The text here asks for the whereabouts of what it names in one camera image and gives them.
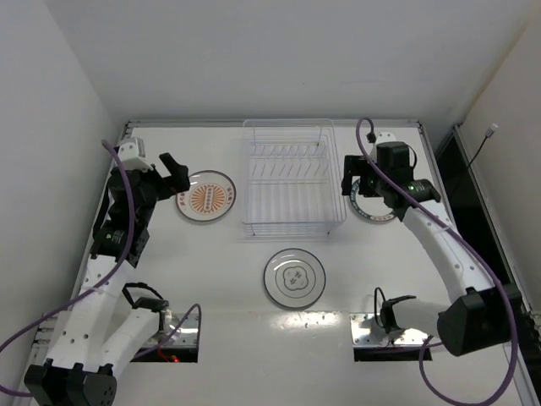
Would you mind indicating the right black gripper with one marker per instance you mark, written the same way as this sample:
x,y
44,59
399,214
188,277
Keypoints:
x,y
355,167

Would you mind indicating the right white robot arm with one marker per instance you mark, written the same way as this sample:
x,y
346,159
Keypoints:
x,y
483,310

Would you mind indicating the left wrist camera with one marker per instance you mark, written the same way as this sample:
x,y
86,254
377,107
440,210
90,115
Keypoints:
x,y
131,153

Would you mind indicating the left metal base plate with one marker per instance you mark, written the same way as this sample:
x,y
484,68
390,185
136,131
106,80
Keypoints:
x,y
185,335

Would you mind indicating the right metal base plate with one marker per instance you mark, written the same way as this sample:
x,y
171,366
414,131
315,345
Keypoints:
x,y
367,335

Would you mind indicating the dark blue rimmed plate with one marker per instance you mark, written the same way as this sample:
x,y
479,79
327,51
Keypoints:
x,y
372,209

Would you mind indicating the grey clover pattern plate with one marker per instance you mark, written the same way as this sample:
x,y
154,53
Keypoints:
x,y
294,279

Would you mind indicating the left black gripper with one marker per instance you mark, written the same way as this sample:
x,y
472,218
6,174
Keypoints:
x,y
156,179

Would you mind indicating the white wire dish rack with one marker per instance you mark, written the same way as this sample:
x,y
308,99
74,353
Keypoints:
x,y
291,185

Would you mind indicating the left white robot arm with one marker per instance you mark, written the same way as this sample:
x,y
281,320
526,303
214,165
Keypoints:
x,y
83,366

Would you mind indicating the metal base plate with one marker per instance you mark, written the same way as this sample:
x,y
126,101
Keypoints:
x,y
185,335
367,335

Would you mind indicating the orange sunburst plate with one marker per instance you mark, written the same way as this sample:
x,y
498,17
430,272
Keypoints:
x,y
211,196

